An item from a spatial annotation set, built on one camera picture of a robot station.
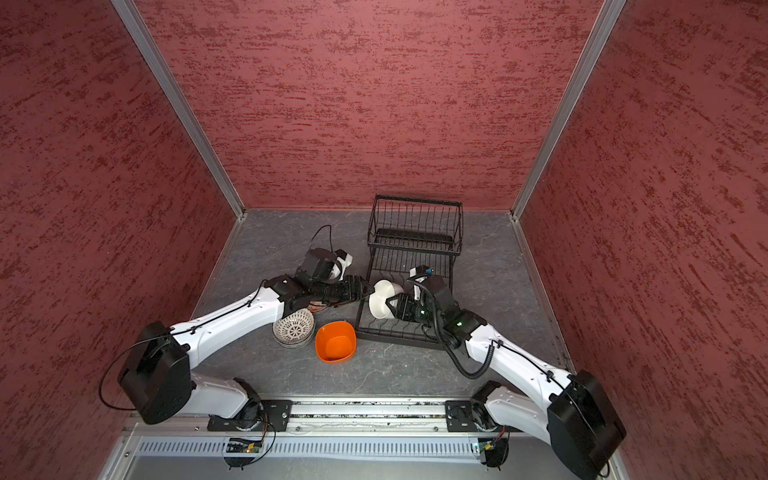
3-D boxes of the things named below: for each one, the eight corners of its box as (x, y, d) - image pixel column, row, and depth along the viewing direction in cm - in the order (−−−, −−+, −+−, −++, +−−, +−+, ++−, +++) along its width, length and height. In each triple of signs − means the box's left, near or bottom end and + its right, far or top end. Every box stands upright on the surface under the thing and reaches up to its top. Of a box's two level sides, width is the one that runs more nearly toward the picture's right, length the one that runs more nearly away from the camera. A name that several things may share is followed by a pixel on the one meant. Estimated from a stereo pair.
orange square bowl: (318, 365, 84) (312, 356, 78) (323, 332, 90) (318, 321, 84) (354, 365, 84) (351, 356, 78) (357, 332, 90) (354, 321, 84)
